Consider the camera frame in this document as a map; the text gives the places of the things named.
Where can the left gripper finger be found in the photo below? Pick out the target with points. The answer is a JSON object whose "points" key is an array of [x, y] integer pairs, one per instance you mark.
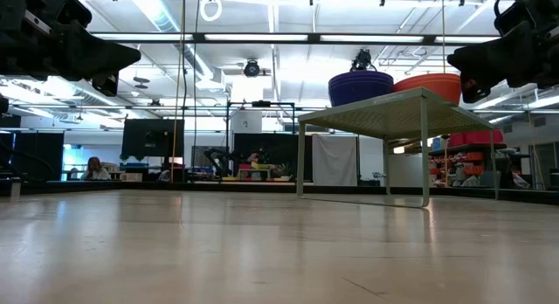
{"points": [[100, 55], [107, 86]]}

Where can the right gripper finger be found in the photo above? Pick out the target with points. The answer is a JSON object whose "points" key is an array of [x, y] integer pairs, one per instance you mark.
{"points": [[498, 59], [474, 91]]}

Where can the orange mini bowl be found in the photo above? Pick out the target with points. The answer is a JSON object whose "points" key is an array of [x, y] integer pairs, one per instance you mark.
{"points": [[430, 92]]}

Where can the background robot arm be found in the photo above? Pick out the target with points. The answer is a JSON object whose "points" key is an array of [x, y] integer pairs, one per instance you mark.
{"points": [[216, 157]]}

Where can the red storage bin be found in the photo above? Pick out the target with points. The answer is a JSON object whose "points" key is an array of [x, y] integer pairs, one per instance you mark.
{"points": [[476, 138]]}

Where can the black monitor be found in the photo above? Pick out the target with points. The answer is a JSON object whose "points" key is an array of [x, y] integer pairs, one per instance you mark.
{"points": [[153, 138]]}

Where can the storage rack with bins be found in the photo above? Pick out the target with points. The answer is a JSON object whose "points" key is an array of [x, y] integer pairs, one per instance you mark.
{"points": [[467, 162]]}

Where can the green perforated metal shelf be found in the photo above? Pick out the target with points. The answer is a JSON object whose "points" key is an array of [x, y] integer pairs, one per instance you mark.
{"points": [[393, 116]]}

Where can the person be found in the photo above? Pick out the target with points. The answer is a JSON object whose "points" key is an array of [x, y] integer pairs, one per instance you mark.
{"points": [[95, 170]]}

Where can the black ceiling spotlight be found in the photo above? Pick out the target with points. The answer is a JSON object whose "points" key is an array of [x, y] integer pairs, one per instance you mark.
{"points": [[252, 68]]}

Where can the white hanging sheet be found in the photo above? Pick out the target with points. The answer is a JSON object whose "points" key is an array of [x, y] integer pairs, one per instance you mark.
{"points": [[335, 160]]}

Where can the black overhead light beam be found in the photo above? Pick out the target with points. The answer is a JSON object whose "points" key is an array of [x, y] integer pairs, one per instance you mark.
{"points": [[314, 38]]}

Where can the low table with colourful items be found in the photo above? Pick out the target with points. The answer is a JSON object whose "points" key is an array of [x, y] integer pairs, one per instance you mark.
{"points": [[257, 173]]}

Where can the black partition panel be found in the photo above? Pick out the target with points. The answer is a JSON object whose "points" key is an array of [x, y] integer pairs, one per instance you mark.
{"points": [[279, 142]]}

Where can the black overhead camera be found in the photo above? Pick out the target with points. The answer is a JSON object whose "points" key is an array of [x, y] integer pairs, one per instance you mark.
{"points": [[361, 60]]}

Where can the black background gantry frame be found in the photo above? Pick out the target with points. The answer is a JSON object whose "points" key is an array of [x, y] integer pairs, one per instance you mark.
{"points": [[261, 104]]}

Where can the black aluminium table frame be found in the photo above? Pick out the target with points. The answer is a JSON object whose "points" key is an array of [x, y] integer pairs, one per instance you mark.
{"points": [[262, 187]]}

